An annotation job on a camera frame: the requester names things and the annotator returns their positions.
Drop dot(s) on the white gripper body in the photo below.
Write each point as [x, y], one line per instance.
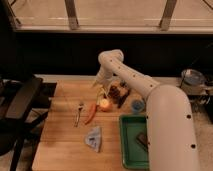
[103, 82]

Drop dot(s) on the yellow green banana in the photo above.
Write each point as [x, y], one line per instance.
[100, 95]

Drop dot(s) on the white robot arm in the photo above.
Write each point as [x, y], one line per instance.
[172, 144]

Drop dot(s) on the dark metal can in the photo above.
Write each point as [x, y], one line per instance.
[123, 84]

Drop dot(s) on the yellow round fruit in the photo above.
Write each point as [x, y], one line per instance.
[105, 105]

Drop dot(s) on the orange carrot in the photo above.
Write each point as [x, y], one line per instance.
[91, 114]

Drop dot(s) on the silver fork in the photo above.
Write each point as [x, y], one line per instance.
[80, 107]

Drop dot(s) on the blue plastic cup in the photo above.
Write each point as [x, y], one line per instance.
[137, 106]

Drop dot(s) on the blue crumpled cloth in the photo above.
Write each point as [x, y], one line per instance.
[94, 138]

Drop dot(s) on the black rectangular block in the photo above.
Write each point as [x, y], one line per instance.
[142, 140]

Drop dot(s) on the green plastic tray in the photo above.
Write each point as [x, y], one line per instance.
[134, 155]

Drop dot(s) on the metal bowl on side table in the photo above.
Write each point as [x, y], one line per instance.
[192, 77]

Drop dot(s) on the black office chair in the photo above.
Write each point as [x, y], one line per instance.
[14, 128]

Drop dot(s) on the black handled utensil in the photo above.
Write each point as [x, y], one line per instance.
[122, 99]

